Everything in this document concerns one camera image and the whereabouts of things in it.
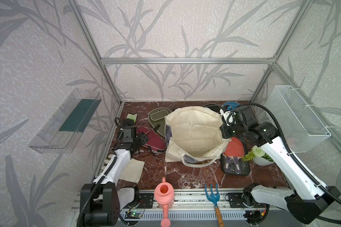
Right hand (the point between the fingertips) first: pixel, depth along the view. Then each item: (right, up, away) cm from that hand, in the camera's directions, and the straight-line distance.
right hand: (219, 126), depth 73 cm
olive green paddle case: (-38, +4, +31) cm, 50 cm away
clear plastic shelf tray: (-75, -3, -9) cm, 76 cm away
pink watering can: (-28, -32, -8) cm, 43 cm away
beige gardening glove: (-50, -29, +12) cm, 59 cm away
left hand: (-43, -8, +14) cm, 46 cm away
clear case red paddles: (+11, -23, +12) cm, 28 cm away
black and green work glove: (-59, +2, +35) cm, 69 cm away
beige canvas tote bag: (-12, -8, +21) cm, 25 cm away
